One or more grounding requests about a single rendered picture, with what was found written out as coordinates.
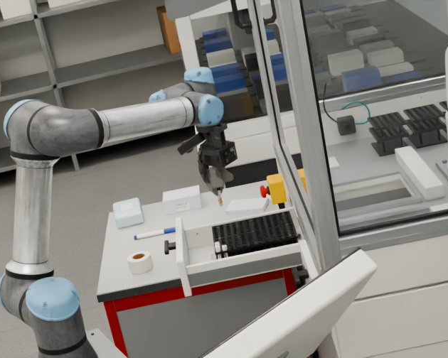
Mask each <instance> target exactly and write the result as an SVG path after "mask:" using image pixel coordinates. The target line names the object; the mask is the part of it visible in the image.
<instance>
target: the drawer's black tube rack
mask: <svg viewBox="0 0 448 358"><path fill-rule="evenodd" d="M218 229H219V235H220V238H219V239H220V244H221V250H222V254H221V256H222V259H223V258H225V257H224V253H228V257H231V256H237V255H241V254H247V253H251V252H255V251H261V250H265V249H271V248H275V247H279V246H285V245H289V244H296V243H299V242H298V235H297V231H296V229H295V226H294V223H293V221H292V217H291V215H290V212H289V211H286V212H280V213H276V214H272V215H265V216H261V217H256V218H252V219H245V220H241V221H237V222H231V223H227V224H221V225H218ZM222 245H226V246H227V251H223V248H222Z"/></svg>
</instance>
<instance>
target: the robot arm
mask: <svg viewBox="0 0 448 358"><path fill-rule="evenodd" d="M184 77H185V78H184V80H185V81H184V82H182V83H179V84H177V85H174V86H172V87H168V88H166V89H161V90H160V91H159V92H156V93H154V94H152V95H151V96H150V98H149V102H148V103H143V104H136V105H132V106H127V107H120V108H115V109H108V110H103V111H99V112H98V111H97V110H95V109H92V108H90V109H67V108H63V107H58V106H55V105H52V104H48V103H45V102H44V101H41V100H37V99H25V100H22V101H20V102H17V103H16V104H15V105H13V106H12V108H10V110H9V111H8V112H7V114H6V116H5V119H4V132H5V134H6V136H7V138H8V139H9V141H10V142H11V157H12V158H13V160H14V161H15V162H16V194H15V210H14V243H13V258H12V260H10V262H8V263H7V265H6V271H5V272H4V274H3V276H2V277H1V278H0V303H1V304H2V306H3V307H4V308H5V309H6V311H7V312H8V313H10V314H11V315H13V316H15V317H17V318H18V319H19V320H21V321H23V322H24V323H26V324H27V325H28V326H30V327H32V328H33V331H34V333H35V336H36V342H37V345H38V358H99V357H98V355H97V353H96V351H95V350H94V349H93V347H92V345H91V344H90V342H89V341H88V339H87V336H86V332H85V326H84V322H83V318H82V313H81V309H80V299H79V295H78V293H77V291H76V288H75V286H74V285H73V283H72V282H70V281H69V280H68V279H65V278H61V277H57V278H55V277H53V275H54V265H52V263H51V262H49V260H48V248H49V234H50V207H51V193H52V179H53V164H54V163H56V162H57V161H58V160H59V159H60V156H68V155H72V154H76V153H82V152H86V151H92V150H96V149H99V148H101V147H102V146H103V144H104V143H108V142H112V141H118V140H122V139H129V138H133V137H137V136H143V135H147V134H153V133H157V132H161V131H168V130H172V129H178V128H182V127H186V126H192V125H195V126H196V131H197V132H198V133H197V134H196V135H195V136H193V137H192V138H190V139H189V140H186V141H184V142H183V143H182V144H181V146H179V147H178V148H177V150H178V152H179V153H180V154H181V155H183V154H185V153H190V152H192V151H193V149H194V148H195V147H196V146H197V145H199V144H200V143H202V142H203V141H204V142H203V143H202V144H201V145H200V148H198V169H199V173H200V174H201V177H202V179H203V181H204V183H206V185H207V186H208V188H209V189H210V191H211V192H212V193H213V194H214V195H216V196H218V190H220V192H221V193H222V192H223V186H224V183H226V182H229V181H232V180H233V174H232V173H230V172H228V171H227V170H226V168H225V167H226V166H227V165H229V164H230V163H232V162H233V161H235V160H236V159H238V156H237V152H236V148H235V142H234V141H226V139H225V132H224V130H226V129H227V128H228V126H227V124H223V123H221V119H222V118H223V114H224V106H223V103H222V101H221V100H220V99H219V98H217V95H216V91H215V85H214V84H215V82H214V79H213V75H212V72H211V70H210V69H209V68H207V67H197V68H193V69H190V70H188V71H186V72H185V73H184ZM205 140H206V141H205ZM209 166H212V167H210V168H209Z"/></svg>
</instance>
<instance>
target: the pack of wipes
mask: <svg viewBox="0 0 448 358"><path fill-rule="evenodd" d="M113 211H114V220H115V223H116V226H117V228H118V229H121V228H125V227H130V226H133V225H136V224H141V223H143V222H144V216H143V212H142V207H141V204H140V201H139V198H137V197H136V198H133V199H130V200H125V201H121V202H116V203H114V204H113Z"/></svg>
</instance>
